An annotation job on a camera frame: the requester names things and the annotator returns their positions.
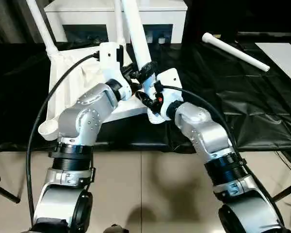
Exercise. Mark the white plastic table leg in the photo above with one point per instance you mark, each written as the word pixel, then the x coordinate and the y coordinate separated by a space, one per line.
pixel 119 21
pixel 235 52
pixel 42 29
pixel 138 36

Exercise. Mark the small white cup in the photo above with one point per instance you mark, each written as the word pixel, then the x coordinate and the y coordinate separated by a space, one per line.
pixel 162 40

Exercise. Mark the black folding table frame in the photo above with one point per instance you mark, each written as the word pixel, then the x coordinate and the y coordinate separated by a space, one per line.
pixel 4 190

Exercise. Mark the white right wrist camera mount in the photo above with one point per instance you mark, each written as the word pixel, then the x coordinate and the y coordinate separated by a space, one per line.
pixel 171 80

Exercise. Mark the dark long bar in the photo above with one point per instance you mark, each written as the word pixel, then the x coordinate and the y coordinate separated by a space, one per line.
pixel 269 34

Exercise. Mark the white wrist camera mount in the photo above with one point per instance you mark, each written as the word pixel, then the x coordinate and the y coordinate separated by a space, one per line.
pixel 171 80
pixel 109 58

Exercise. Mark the white plastic table top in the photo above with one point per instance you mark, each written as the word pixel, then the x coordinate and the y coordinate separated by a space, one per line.
pixel 70 68

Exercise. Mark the white sideboard cabinet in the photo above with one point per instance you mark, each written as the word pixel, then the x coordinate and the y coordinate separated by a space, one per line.
pixel 87 14

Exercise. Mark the small tan box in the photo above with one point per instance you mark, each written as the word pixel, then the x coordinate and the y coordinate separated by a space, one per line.
pixel 217 36

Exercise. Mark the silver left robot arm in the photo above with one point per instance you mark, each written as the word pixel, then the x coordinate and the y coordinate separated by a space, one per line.
pixel 87 114

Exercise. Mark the black work mat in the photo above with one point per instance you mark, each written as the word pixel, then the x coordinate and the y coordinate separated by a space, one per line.
pixel 232 102

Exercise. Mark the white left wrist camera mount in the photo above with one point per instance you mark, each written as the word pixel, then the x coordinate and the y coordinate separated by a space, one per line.
pixel 109 58

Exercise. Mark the grey curtain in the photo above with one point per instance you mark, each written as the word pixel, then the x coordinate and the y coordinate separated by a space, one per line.
pixel 9 21

